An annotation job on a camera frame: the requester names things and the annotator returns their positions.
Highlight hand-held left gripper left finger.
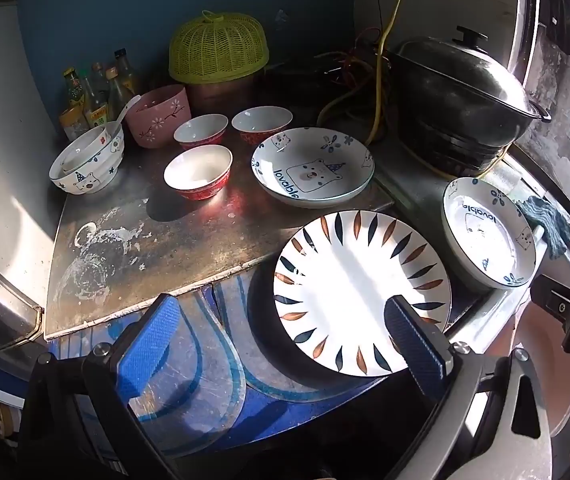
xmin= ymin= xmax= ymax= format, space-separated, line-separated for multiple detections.
xmin=17 ymin=294 xmax=182 ymax=480

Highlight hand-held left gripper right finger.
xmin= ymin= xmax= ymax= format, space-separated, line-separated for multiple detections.
xmin=384 ymin=296 xmax=553 ymax=480

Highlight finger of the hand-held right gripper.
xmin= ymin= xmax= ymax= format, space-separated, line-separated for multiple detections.
xmin=530 ymin=272 xmax=570 ymax=328

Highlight white leaf pattern plate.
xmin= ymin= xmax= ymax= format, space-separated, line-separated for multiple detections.
xmin=273 ymin=211 xmax=452 ymax=377

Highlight white bear print plate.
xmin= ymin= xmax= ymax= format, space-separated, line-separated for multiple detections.
xmin=442 ymin=177 xmax=538 ymax=289
xmin=251 ymin=127 xmax=376 ymax=209

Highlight red bowl white inside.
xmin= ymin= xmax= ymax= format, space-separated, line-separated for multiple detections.
xmin=164 ymin=145 xmax=233 ymax=201
xmin=231 ymin=106 xmax=293 ymax=146
xmin=173 ymin=114 xmax=229 ymax=150

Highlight blue dish cloth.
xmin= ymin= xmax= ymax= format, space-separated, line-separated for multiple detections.
xmin=517 ymin=195 xmax=570 ymax=260

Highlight white bear print bowl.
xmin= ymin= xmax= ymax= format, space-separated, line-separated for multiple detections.
xmin=49 ymin=122 xmax=126 ymax=195

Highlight black wok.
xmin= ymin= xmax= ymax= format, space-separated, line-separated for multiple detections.
xmin=387 ymin=52 xmax=553 ymax=150

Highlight small white red-print bowl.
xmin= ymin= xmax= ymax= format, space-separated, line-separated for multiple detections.
xmin=61 ymin=126 xmax=112 ymax=173

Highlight pink flower print bowl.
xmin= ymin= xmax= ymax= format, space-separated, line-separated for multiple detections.
xmin=125 ymin=85 xmax=192 ymax=148

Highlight gold lid spice jar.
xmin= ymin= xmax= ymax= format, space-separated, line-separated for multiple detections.
xmin=60 ymin=106 xmax=90 ymax=142

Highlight white ceramic spoon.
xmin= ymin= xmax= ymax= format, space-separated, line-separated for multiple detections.
xmin=110 ymin=95 xmax=142 ymax=129

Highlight dark metal wok lid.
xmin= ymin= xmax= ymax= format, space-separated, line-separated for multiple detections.
xmin=394 ymin=26 xmax=533 ymax=111

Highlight copper coloured pot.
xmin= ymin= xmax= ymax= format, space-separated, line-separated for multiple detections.
xmin=185 ymin=72 xmax=262 ymax=113

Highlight tall dark cap bottle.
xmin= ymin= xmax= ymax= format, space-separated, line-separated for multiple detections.
xmin=114 ymin=49 xmax=140 ymax=95

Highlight green mesh food cover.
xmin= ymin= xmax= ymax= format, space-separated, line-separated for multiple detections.
xmin=169 ymin=10 xmax=269 ymax=83

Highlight yellow cable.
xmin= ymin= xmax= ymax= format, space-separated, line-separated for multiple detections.
xmin=317 ymin=0 xmax=413 ymax=143

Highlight yellow hose and cables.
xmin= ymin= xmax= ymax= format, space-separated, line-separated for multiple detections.
xmin=315 ymin=30 xmax=396 ymax=93

